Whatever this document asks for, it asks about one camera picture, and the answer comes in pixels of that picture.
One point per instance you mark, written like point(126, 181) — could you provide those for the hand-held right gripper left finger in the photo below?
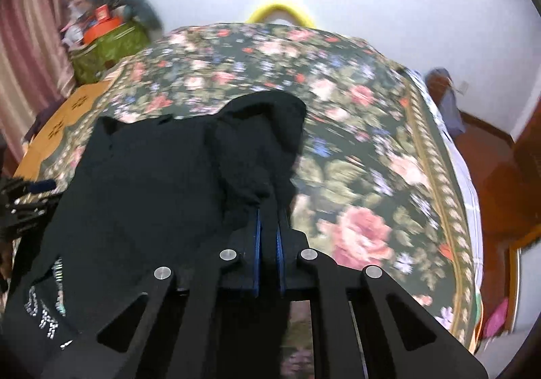
point(256, 252)

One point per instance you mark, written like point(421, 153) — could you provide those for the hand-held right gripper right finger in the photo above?
point(282, 260)

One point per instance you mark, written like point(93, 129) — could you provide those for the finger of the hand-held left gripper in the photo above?
point(44, 185)
point(29, 210)

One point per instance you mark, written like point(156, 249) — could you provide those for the black garment with white print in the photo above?
point(148, 193)

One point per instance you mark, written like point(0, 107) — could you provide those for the pile of mixed clothes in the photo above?
point(82, 3)

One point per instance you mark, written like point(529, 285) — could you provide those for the wooden folding table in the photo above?
point(63, 117)

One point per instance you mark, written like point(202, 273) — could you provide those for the floral blanket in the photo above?
point(359, 150)

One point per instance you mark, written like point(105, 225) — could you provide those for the green laundry hamper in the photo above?
point(107, 51)

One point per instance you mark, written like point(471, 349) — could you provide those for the striped pink curtain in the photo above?
point(29, 24)

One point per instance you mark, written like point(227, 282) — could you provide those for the orange box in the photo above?
point(103, 29)

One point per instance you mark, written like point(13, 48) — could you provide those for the small red box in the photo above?
point(102, 14)

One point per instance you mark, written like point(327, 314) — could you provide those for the white bed sheet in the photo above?
point(468, 193)

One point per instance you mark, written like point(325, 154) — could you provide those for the pink cloth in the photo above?
point(496, 317)

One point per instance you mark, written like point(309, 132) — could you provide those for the blue-grey cloth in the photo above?
point(443, 102)

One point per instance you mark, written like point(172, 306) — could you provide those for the yellow foam arch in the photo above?
point(279, 7)

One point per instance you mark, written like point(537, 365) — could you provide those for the white sliding wardrobe door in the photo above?
point(528, 277)

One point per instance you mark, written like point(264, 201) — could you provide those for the wooden door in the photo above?
point(528, 138)

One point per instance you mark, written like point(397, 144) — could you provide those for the white wall socket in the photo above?
point(463, 87)

